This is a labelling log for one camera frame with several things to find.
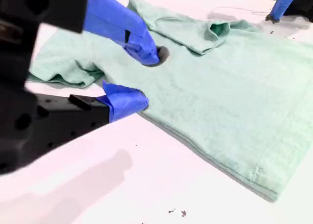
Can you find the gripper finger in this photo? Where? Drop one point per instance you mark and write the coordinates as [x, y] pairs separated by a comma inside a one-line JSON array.
[[117, 21], [284, 1], [122, 101]]

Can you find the pale green T-shirt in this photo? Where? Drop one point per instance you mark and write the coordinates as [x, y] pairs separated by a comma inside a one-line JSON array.
[[220, 99]]

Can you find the thin white thread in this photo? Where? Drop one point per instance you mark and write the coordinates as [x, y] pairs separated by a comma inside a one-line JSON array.
[[234, 8]]

